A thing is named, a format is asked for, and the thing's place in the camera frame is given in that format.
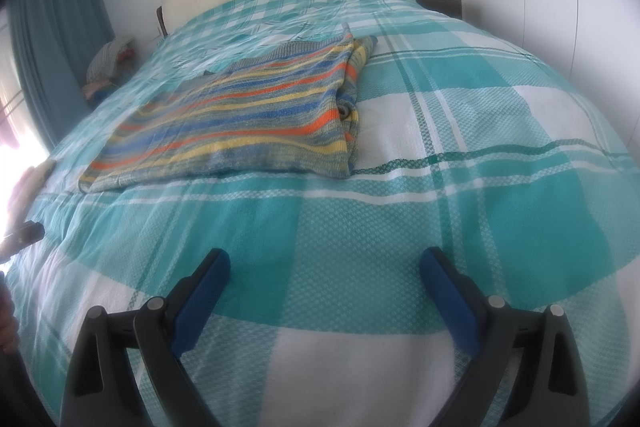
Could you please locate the teal curtain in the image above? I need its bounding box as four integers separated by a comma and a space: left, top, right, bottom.
7, 0, 116, 152

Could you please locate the person's left hand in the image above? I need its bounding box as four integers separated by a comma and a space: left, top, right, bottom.
0, 292, 20, 355

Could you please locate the dark nightstand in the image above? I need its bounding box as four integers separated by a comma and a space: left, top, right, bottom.
414, 0, 463, 18

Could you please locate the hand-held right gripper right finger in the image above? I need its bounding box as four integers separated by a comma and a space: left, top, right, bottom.
419, 247, 592, 427

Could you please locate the striped knit sweater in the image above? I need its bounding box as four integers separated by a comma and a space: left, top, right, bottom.
79, 23, 378, 194

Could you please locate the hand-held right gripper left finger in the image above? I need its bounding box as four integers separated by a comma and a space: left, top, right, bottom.
60, 248, 232, 427

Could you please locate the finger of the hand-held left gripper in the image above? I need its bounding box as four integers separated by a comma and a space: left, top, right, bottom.
0, 221, 46, 259

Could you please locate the patterned pillow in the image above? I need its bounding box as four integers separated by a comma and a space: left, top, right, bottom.
86, 37, 136, 86

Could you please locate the teal plaid bedspread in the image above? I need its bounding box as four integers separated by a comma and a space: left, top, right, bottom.
5, 0, 640, 427

